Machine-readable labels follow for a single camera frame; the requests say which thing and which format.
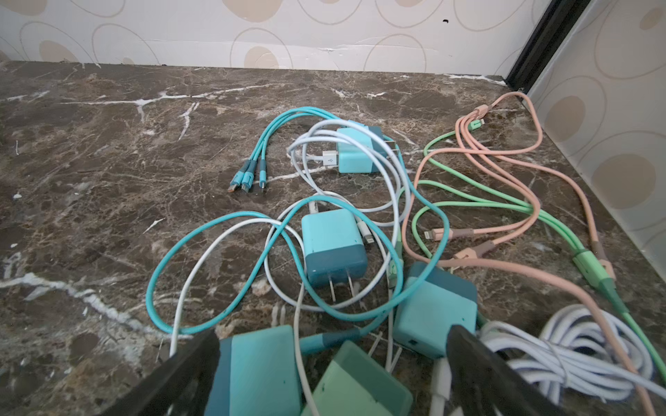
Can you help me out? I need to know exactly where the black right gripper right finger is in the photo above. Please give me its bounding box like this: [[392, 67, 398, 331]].
[[447, 325, 565, 415]]

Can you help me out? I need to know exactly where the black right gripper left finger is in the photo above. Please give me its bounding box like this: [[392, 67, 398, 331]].
[[103, 329, 220, 415]]

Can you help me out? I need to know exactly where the green charger plug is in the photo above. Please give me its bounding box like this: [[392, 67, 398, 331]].
[[310, 341, 413, 415]]

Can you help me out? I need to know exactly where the green charging cable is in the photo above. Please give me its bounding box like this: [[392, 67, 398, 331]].
[[410, 119, 666, 385]]

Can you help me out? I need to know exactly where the pink charging cable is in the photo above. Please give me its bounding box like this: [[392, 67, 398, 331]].
[[401, 92, 657, 416]]

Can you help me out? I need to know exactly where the teal charger plug near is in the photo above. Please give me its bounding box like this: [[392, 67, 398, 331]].
[[205, 325, 302, 415]]

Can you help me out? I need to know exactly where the teal charger plug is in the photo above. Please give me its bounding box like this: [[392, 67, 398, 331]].
[[393, 268, 478, 360], [336, 128, 387, 173], [205, 325, 302, 415], [301, 209, 368, 289]]

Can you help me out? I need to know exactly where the teal charger plug right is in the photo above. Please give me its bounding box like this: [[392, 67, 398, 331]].
[[393, 268, 478, 360]]

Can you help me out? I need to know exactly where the teal charger plug centre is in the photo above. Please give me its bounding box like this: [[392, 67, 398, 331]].
[[301, 209, 368, 289]]

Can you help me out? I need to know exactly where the teal charger plug far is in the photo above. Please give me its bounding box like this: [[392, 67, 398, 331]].
[[336, 128, 387, 173]]

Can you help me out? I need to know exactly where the coiled white cable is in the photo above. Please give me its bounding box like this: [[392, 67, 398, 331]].
[[429, 303, 666, 416]]

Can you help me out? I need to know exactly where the white usb cable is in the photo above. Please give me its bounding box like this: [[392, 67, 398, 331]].
[[169, 119, 413, 416]]

